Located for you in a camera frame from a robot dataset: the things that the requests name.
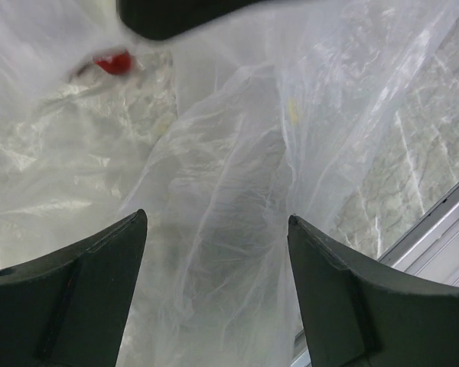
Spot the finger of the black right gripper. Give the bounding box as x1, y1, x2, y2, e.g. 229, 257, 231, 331
116, 0, 291, 41

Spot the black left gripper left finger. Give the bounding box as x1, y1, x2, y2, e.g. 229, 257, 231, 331
0, 209, 148, 366

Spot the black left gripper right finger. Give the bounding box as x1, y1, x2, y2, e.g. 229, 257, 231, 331
288, 216, 459, 366

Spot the clear plastic bag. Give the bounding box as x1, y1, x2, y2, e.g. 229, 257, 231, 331
0, 1, 459, 366

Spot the red grape bunch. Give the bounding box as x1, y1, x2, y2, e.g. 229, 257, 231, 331
93, 50, 133, 75

